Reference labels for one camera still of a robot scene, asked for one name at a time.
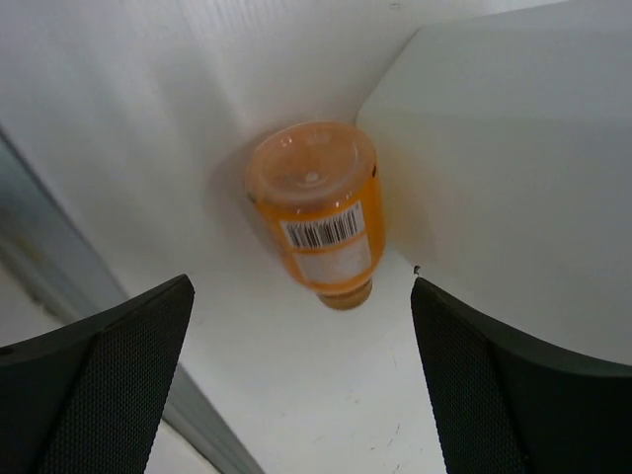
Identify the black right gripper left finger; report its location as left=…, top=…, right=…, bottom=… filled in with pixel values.
left=1, top=275, right=195, bottom=473

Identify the orange juice bottle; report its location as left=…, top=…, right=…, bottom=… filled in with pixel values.
left=244, top=121, right=386, bottom=310

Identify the white octagonal bin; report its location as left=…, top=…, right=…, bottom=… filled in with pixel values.
left=357, top=1, right=631, bottom=363

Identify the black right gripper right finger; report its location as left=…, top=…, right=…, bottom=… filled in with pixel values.
left=411, top=276, right=631, bottom=473

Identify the aluminium table rail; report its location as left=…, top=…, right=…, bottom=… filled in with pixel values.
left=1, top=139, right=260, bottom=473

